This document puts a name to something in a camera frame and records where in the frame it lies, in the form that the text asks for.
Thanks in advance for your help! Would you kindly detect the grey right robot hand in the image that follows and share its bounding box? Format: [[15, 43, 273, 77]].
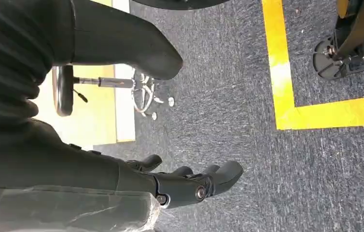
[[0, 0, 244, 232]]

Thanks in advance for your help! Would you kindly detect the black stool with chrome base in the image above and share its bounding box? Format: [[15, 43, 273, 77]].
[[51, 64, 176, 122]]

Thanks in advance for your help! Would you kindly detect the yellow floor tape square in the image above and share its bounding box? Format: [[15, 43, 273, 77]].
[[261, 0, 364, 131]]

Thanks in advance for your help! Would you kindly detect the black robot leg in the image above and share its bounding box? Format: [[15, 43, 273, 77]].
[[312, 0, 364, 81]]

